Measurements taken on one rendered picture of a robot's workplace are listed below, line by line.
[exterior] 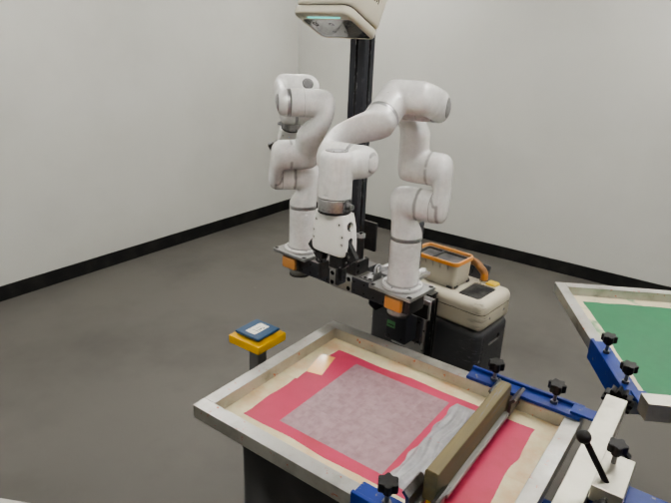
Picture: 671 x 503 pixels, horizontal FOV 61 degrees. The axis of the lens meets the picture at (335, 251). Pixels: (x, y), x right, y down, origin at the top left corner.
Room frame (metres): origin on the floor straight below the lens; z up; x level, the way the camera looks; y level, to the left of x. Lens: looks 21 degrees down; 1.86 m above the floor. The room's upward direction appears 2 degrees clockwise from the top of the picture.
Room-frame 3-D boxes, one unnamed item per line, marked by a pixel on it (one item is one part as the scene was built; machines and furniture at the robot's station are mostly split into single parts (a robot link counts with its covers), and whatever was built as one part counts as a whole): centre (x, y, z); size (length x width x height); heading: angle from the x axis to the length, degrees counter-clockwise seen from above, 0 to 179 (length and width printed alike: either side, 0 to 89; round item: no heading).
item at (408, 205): (1.63, -0.22, 1.37); 0.13 x 0.10 x 0.16; 62
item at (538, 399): (1.29, -0.51, 0.98); 0.30 x 0.05 x 0.07; 55
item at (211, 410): (1.20, -0.15, 0.97); 0.79 x 0.58 x 0.04; 55
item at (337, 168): (1.26, -0.02, 1.58); 0.15 x 0.10 x 0.11; 152
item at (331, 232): (1.23, 0.01, 1.45); 0.10 x 0.08 x 0.11; 50
